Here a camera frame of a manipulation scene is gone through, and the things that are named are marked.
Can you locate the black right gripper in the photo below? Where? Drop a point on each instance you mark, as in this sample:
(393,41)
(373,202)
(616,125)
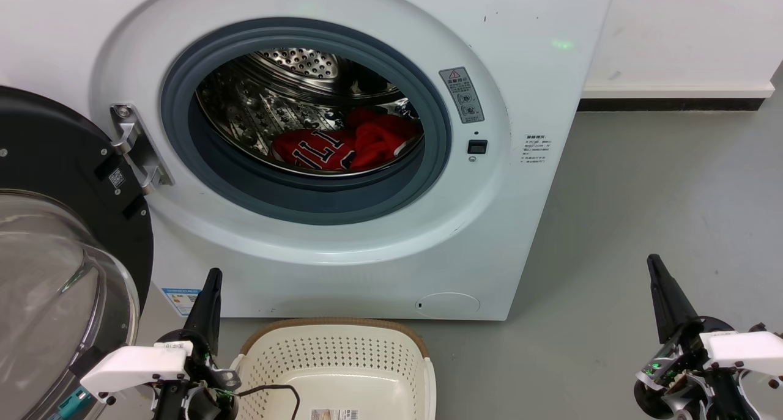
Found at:
(679,383)

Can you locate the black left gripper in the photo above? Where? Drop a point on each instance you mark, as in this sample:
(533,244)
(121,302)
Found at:
(196,401)

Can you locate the red basketball jersey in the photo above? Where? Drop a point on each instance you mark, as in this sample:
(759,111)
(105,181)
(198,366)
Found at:
(318,149)

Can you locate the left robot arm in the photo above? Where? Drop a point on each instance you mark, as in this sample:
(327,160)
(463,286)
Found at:
(85,360)

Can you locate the cream perforated laundry basket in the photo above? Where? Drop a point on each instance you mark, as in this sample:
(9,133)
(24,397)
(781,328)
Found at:
(342,359)

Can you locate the stainless steel washing machine drum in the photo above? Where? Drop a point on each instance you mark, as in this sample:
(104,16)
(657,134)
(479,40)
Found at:
(257,108)

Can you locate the black washer door with glass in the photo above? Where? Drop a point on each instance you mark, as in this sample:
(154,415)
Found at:
(55,145)

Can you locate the blue energy label sticker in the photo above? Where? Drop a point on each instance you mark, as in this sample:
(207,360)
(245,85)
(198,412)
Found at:
(181,301)

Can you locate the grey rubber door gasket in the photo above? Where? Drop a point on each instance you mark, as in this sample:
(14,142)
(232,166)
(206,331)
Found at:
(306,201)

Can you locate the teal connector piece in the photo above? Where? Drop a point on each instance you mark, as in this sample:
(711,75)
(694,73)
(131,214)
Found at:
(74,403)

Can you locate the white QR code sticker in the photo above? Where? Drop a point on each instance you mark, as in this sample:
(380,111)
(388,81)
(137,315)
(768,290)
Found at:
(116,178)

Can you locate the white front-load washing machine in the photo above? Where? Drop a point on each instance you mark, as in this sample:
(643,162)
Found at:
(520,224)

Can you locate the black baseboard strip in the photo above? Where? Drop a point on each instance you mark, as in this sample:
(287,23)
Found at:
(670,104)

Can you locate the small printed text sticker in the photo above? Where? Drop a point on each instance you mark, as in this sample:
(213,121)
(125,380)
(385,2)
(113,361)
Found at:
(535,149)

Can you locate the round white filter cover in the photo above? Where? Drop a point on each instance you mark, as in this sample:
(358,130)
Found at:
(448,305)

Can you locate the black door latch socket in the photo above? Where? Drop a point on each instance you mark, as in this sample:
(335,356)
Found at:
(478,147)

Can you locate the grey warning label sticker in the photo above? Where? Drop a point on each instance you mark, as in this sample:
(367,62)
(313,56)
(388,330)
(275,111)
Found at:
(462,95)

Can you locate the silver door hinge bracket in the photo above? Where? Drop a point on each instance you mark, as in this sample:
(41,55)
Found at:
(137,148)

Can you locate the white wall ledge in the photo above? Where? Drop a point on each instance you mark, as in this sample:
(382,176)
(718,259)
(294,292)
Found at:
(676,90)

